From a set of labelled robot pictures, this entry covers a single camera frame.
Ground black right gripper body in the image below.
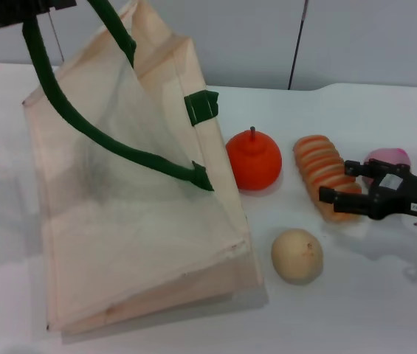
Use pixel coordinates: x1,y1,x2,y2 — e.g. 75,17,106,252
366,162,417,222

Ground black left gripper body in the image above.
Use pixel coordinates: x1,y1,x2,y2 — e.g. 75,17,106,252
0,0,40,35

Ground ridged toy bread loaf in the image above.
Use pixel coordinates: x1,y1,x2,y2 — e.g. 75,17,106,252
292,134,363,224

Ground cream canvas handbag green handles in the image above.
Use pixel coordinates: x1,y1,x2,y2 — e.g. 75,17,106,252
21,0,270,335

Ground pink toy peach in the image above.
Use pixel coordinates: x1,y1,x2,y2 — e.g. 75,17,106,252
362,147,412,187

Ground beige round toy fruit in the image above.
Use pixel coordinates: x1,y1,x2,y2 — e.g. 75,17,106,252
270,227,324,286

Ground orange toy fruit with stem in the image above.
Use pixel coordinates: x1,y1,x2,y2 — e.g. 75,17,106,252
225,126,283,192

